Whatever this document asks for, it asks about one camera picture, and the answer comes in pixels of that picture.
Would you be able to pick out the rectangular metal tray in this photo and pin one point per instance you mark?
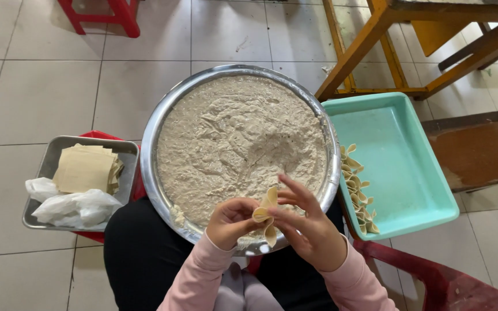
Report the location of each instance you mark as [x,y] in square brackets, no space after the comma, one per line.
[50,168]

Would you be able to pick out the stack of wonton wrappers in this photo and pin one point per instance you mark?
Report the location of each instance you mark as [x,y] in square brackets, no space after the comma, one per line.
[85,169]

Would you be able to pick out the row of folded wontons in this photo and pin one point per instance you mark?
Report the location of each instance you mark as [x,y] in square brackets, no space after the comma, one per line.
[357,190]

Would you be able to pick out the person's right hand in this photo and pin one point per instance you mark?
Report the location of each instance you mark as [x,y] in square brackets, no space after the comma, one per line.
[314,237]

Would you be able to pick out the minced filling paste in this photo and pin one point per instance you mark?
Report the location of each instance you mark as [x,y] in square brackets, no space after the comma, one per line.
[236,138]

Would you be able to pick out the teal plastic tray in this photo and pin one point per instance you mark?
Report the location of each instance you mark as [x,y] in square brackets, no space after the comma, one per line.
[396,168]

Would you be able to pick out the person's left hand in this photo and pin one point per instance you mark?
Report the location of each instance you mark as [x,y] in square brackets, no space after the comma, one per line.
[227,224]

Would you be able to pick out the person's left fingers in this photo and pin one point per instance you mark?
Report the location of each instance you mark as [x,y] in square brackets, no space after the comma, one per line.
[240,209]

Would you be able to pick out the wooden stool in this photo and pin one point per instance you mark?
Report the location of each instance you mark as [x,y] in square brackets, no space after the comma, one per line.
[473,43]

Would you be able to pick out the wonton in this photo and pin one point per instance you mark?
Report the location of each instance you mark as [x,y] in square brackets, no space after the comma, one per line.
[266,216]

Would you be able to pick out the large steel basin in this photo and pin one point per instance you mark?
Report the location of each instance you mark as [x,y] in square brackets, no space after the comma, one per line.
[154,142]

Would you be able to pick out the brown wooden board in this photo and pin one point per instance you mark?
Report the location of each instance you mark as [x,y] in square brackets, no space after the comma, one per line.
[478,149]

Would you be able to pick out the person's black trousers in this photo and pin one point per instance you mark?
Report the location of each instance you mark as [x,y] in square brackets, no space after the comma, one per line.
[145,259]

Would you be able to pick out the red plastic stool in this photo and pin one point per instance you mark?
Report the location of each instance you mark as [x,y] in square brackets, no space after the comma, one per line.
[138,185]
[106,15]

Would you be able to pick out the red plastic chair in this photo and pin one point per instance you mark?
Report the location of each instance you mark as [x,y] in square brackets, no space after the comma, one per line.
[443,280]

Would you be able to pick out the white plastic bag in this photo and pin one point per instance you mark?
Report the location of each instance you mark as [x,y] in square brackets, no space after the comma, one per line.
[71,205]

